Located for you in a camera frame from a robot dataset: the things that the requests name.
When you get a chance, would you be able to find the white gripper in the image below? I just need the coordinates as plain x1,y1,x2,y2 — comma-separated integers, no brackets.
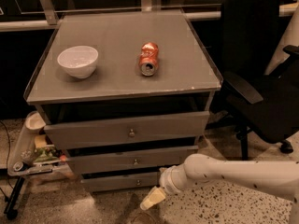
140,165,187,210

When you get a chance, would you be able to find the grey bottom drawer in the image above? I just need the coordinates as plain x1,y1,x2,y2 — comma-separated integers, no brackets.
81,168,160,192

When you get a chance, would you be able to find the grey drawer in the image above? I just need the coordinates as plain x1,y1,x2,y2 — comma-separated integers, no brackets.
67,146,198,175
45,111,209,149
81,168,160,192

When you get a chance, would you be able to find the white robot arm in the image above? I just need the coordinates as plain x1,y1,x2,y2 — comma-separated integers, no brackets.
140,154,299,224

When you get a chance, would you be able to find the grey middle drawer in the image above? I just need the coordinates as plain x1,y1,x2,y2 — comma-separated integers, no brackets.
67,146,198,175

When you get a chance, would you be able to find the grey top drawer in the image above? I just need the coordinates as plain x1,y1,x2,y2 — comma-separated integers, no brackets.
45,111,209,149

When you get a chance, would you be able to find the grey drawer cabinet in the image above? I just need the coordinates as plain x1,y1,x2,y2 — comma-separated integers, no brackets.
25,10,221,180

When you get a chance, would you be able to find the green snack bag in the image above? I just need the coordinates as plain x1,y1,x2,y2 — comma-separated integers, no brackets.
34,147,60,163

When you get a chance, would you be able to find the crushed orange soda can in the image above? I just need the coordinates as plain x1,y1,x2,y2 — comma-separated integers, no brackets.
138,42,159,77

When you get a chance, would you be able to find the small can in bin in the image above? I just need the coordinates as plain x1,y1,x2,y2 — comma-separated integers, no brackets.
13,161,24,172

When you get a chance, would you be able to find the small white bowl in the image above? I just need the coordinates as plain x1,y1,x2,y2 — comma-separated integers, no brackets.
25,111,46,133

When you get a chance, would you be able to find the black office chair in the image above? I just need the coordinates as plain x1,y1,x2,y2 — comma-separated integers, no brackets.
212,0,299,160

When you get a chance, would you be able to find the black stand leg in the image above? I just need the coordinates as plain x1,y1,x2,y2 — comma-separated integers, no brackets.
4,176,24,220

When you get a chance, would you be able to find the white ceramic bowl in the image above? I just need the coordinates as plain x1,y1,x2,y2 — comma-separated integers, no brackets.
57,46,99,78

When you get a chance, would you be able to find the metal railing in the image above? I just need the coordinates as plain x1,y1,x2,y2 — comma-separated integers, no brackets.
0,0,299,33

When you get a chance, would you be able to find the black cable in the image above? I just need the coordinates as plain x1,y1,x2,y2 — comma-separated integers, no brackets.
0,120,12,203

